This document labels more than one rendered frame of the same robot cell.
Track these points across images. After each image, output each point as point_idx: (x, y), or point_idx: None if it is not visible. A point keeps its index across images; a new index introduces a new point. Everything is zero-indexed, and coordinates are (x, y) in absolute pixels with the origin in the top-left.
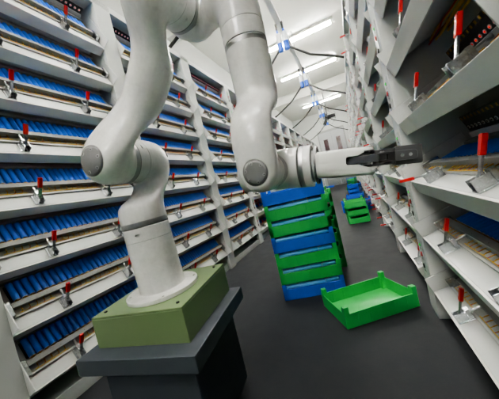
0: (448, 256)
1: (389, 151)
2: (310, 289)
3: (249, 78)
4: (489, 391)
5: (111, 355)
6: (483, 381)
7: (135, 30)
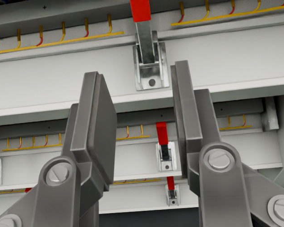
0: (13, 182)
1: (263, 175)
2: None
3: None
4: (110, 216)
5: None
6: (99, 217)
7: None
